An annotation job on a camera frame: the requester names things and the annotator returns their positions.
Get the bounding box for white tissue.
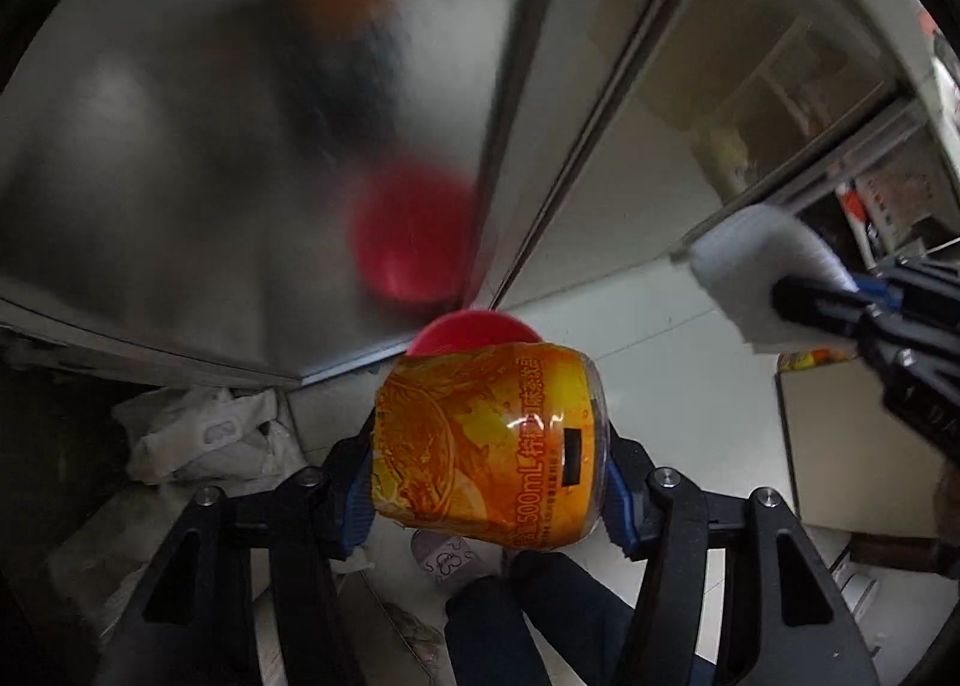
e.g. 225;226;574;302
686;205;856;354

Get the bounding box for orange plastic jar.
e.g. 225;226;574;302
371;343;610;551

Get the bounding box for left purple slipper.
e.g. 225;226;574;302
410;530;498;595

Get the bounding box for white plastic bag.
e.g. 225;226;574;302
112;387;306;494

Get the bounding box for red plastic basin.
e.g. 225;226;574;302
405;309;542;358

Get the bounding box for person's blue trouser legs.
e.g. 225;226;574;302
442;549;723;686

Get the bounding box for steel cabinet door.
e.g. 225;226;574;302
0;0;692;387

